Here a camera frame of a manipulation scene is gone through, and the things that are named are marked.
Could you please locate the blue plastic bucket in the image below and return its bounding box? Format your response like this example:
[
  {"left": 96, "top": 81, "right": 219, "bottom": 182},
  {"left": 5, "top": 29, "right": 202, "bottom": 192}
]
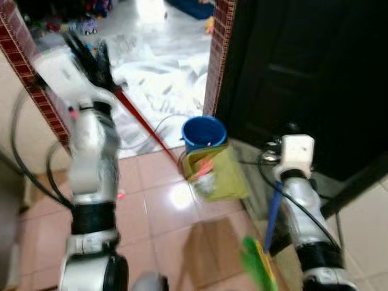
[{"left": 181, "top": 115, "right": 229, "bottom": 153}]

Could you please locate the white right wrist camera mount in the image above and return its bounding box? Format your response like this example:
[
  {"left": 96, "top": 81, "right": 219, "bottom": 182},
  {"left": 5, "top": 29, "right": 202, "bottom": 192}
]
[{"left": 279, "top": 134, "right": 316, "bottom": 178}]

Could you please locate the green broom with blue handle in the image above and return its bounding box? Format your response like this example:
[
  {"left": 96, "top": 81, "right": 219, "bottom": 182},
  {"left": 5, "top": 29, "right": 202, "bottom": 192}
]
[{"left": 239, "top": 181, "right": 284, "bottom": 291}]

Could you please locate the dark panelled door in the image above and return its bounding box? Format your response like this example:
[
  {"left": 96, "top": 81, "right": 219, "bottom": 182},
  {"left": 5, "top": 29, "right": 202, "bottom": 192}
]
[{"left": 214, "top": 0, "right": 388, "bottom": 220}]

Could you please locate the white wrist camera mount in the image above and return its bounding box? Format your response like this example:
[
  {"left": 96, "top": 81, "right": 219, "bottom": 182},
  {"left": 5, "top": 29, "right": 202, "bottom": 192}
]
[
  {"left": 279, "top": 134, "right": 316, "bottom": 178},
  {"left": 32, "top": 47, "right": 93, "bottom": 105}
]

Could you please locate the yellow dustpan with red handle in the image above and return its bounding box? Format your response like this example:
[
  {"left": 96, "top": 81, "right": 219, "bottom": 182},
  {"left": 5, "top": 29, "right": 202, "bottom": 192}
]
[{"left": 114, "top": 87, "right": 250, "bottom": 202}]

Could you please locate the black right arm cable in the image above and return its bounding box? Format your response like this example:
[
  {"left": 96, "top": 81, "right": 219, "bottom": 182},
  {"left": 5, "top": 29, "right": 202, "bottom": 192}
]
[{"left": 257, "top": 154, "right": 332, "bottom": 244}]

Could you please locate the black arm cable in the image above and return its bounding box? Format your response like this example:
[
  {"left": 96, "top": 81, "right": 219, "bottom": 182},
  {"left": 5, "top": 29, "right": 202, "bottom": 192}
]
[
  {"left": 10, "top": 90, "right": 75, "bottom": 211},
  {"left": 257, "top": 154, "right": 332, "bottom": 244}
]

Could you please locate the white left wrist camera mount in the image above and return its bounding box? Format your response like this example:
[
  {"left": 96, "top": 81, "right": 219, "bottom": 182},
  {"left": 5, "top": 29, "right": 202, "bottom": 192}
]
[{"left": 32, "top": 47, "right": 93, "bottom": 105}]

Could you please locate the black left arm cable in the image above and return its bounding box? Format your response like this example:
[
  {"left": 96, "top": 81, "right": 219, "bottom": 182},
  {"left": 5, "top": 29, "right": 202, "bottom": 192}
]
[{"left": 10, "top": 90, "right": 75, "bottom": 211}]

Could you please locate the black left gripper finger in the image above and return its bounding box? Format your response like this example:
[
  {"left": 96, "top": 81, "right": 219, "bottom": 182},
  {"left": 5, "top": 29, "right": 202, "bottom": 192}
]
[
  {"left": 63, "top": 30, "right": 93, "bottom": 69},
  {"left": 93, "top": 39, "right": 114, "bottom": 84}
]

